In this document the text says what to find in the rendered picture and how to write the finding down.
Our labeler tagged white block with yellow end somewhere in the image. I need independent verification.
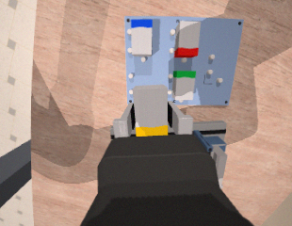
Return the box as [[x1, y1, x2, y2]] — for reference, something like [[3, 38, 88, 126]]
[[133, 85, 168, 137]]

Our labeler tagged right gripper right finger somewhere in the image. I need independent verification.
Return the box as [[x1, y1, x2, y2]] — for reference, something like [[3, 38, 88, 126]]
[[168, 101, 193, 135]]

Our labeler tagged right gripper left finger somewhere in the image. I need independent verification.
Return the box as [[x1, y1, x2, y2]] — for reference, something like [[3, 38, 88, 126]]
[[113, 103, 136, 138]]

